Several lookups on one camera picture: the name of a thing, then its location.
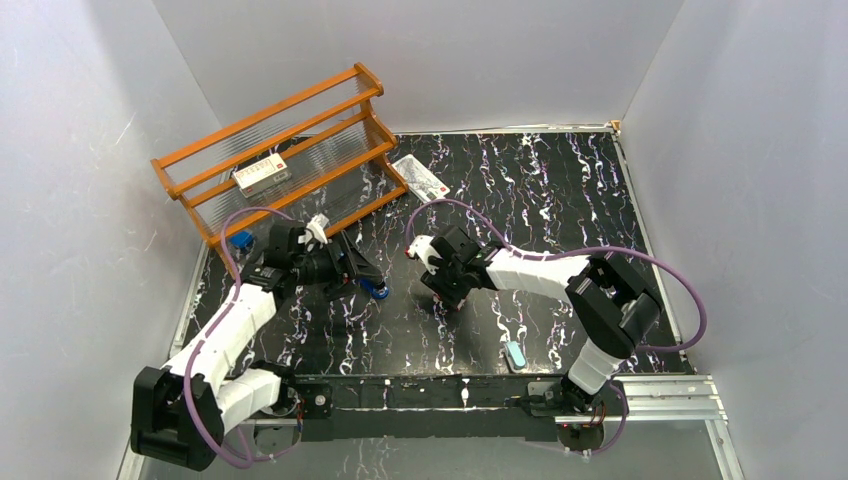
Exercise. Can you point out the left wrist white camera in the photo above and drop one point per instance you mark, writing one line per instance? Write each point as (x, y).
(316, 228)

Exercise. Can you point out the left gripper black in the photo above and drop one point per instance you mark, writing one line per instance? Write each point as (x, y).
(340, 263)

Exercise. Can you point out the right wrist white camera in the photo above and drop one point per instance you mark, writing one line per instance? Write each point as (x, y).
(421, 249)

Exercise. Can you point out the white box on shelf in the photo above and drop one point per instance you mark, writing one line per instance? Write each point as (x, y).
(257, 176)

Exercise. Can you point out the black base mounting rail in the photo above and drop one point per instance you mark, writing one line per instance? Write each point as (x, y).
(336, 407)

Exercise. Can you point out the small blue object under shelf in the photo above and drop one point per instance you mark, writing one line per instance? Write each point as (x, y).
(242, 242)

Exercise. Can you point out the aluminium frame rail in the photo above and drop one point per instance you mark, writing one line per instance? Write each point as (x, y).
(671, 397)

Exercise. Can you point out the teal eraser-like small object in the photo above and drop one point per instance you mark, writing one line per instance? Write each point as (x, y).
(515, 358)

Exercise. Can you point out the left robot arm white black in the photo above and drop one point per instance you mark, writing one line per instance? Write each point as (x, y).
(183, 410)

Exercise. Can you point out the wrist white camera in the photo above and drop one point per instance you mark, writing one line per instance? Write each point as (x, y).
(316, 228)
(421, 249)

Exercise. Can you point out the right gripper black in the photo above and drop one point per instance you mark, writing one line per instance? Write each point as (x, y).
(437, 285)

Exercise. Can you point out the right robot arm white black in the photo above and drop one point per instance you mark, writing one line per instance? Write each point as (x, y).
(614, 304)

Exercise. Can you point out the white printed paper packet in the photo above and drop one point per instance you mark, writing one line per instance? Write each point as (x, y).
(420, 180)

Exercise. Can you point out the orange wooden shelf rack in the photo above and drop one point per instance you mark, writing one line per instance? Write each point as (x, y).
(331, 138)

